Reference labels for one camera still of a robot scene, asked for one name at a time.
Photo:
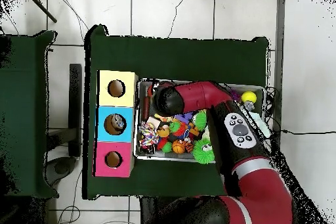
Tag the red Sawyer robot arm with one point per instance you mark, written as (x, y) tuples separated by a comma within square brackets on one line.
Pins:
[(199, 95)]

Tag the red maraca rattle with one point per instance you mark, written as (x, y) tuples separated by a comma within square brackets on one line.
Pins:
[(145, 103)]

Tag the black panel stand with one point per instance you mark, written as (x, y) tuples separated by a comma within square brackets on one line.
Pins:
[(75, 103)]

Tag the dark green tablecloth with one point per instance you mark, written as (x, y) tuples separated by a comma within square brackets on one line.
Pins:
[(184, 61)]

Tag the small orange basketball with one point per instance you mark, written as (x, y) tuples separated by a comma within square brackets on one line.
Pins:
[(178, 147)]

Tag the tiger striped toy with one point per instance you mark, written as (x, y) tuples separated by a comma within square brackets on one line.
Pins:
[(189, 146)]

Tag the clear shallow mesh bin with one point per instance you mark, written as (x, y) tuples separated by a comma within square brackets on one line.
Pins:
[(144, 154)]

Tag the black rod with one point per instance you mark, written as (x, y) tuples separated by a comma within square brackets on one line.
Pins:
[(42, 7)]

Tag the grey round stand base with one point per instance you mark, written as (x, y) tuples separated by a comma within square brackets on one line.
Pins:
[(63, 167)]

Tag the mint knitted cloth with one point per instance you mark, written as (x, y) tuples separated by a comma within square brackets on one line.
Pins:
[(262, 124)]

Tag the wooden box with three holes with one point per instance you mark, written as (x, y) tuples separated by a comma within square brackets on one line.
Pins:
[(115, 113)]

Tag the yellow ball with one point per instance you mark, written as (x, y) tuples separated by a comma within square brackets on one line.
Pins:
[(249, 97)]

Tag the green spiky ball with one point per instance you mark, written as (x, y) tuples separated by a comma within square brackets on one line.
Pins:
[(202, 152)]

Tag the dark green side cloth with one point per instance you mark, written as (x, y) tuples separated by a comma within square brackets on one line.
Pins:
[(26, 103)]

